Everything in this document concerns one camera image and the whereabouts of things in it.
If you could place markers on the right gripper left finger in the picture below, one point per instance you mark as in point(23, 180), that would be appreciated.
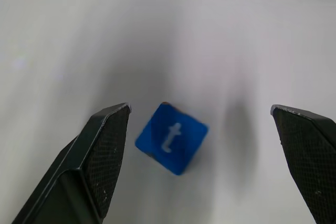
point(78, 171)

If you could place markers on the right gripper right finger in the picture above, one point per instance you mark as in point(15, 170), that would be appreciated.
point(309, 161)

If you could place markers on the blue letter tile t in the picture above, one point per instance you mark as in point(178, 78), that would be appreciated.
point(172, 138)

